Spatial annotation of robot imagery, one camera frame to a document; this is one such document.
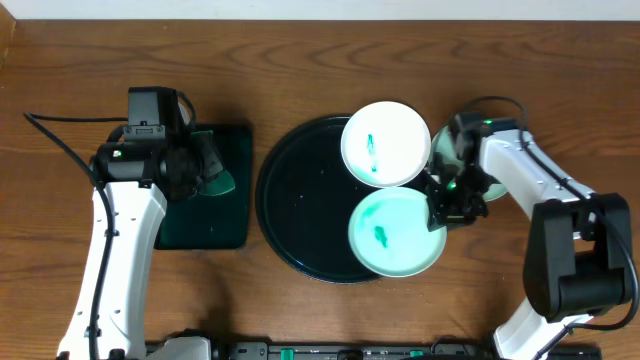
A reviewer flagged green sponge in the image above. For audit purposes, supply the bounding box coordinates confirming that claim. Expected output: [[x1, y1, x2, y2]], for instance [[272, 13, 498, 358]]
[[190, 131, 235, 196]]

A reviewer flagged white plate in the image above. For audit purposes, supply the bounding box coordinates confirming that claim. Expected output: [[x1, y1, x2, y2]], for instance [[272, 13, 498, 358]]
[[347, 187, 447, 278], [340, 101, 432, 188], [428, 126, 507, 202]]

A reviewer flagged white plate bottom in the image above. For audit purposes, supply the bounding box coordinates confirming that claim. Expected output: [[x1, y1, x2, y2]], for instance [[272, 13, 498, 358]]
[[347, 187, 447, 278]]

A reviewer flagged white plate top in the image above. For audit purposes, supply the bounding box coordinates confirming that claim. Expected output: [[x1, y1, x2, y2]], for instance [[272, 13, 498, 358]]
[[340, 101, 432, 188]]

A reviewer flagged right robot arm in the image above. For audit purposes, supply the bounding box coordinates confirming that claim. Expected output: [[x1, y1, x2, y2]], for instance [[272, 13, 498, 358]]
[[427, 121, 639, 359]]

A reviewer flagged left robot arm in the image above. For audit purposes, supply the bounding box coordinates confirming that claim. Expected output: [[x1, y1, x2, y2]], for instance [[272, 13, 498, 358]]
[[56, 127, 222, 359]]

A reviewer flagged rectangular black tray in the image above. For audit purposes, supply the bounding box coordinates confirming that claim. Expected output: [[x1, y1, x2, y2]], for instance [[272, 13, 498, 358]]
[[155, 124, 253, 250]]

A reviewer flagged round black tray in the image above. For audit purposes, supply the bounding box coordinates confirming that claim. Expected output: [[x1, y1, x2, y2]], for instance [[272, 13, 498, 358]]
[[254, 114, 441, 285]]

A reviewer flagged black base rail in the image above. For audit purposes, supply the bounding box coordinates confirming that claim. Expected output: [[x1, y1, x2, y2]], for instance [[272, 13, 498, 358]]
[[146, 334, 501, 360]]

